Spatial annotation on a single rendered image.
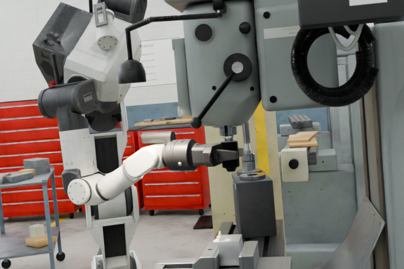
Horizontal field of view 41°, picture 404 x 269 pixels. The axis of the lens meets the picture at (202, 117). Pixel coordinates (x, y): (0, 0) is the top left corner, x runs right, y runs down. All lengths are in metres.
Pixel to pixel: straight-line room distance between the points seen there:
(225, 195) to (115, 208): 1.28
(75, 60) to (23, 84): 9.96
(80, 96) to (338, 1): 0.87
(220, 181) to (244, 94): 1.92
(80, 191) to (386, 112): 0.89
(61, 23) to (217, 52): 0.66
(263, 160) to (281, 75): 1.90
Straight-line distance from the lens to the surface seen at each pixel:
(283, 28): 1.35
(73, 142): 1.69
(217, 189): 3.27
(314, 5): 1.10
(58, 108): 1.71
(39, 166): 4.65
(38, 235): 4.54
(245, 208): 1.84
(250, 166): 1.95
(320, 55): 1.35
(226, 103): 1.38
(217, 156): 1.46
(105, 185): 1.64
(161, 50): 10.75
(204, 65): 1.38
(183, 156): 1.49
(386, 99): 1.32
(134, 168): 1.55
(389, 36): 1.32
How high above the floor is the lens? 1.41
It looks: 3 degrees down
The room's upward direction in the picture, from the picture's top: 5 degrees counter-clockwise
